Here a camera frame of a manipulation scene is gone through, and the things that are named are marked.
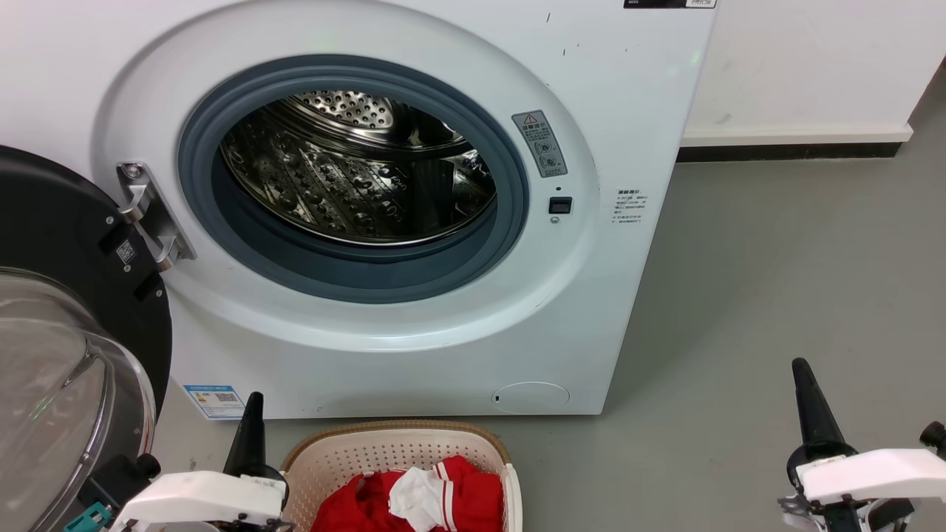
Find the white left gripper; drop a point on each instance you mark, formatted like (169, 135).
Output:
(199, 499)

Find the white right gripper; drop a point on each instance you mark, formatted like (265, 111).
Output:
(872, 476)

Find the red garment with white stripes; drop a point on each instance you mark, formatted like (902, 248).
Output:
(347, 510)

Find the white cloth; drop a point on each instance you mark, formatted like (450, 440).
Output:
(417, 499)

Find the cream perforated laundry basket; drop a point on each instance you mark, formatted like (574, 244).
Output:
(340, 454)

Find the stainless steel washing machine drum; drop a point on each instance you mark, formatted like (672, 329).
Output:
(332, 185)

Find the black washer door with glass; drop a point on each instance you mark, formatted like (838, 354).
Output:
(59, 222)

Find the blue energy label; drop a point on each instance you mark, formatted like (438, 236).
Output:
(214, 403)

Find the teal connector block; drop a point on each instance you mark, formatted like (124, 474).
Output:
(89, 517)

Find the grey rubber door gasket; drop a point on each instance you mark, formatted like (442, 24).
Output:
(355, 273)

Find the white front-load washing machine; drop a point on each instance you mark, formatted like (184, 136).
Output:
(628, 295)

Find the metal door hinge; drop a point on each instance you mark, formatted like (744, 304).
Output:
(151, 214)

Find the black baseboard strip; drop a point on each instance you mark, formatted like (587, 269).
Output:
(776, 152)

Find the printed text label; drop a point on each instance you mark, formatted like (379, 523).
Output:
(630, 207)

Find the round white filter cover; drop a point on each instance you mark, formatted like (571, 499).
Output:
(531, 397)

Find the black door latch slot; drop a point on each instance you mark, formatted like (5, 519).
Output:
(560, 205)

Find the grey warning label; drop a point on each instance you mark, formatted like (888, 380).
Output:
(539, 144)

